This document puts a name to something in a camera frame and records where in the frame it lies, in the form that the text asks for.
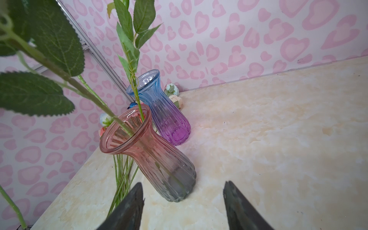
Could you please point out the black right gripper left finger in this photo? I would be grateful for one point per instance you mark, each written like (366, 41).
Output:
(128, 214)

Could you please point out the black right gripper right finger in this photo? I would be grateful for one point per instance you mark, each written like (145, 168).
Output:
(241, 214)

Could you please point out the pink rosebud stem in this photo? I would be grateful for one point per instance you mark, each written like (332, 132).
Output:
(41, 30)

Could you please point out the pink white peony spray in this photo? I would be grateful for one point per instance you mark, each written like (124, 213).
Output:
(23, 224)

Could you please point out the pink grey glass vase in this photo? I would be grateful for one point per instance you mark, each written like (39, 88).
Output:
(168, 170)

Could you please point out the blue purple glass vase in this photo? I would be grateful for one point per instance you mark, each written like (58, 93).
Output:
(170, 122)

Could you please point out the dark blue small flower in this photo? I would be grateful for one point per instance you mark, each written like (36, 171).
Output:
(132, 104)

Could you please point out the aluminium corner frame post left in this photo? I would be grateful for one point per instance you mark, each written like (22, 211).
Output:
(90, 47)

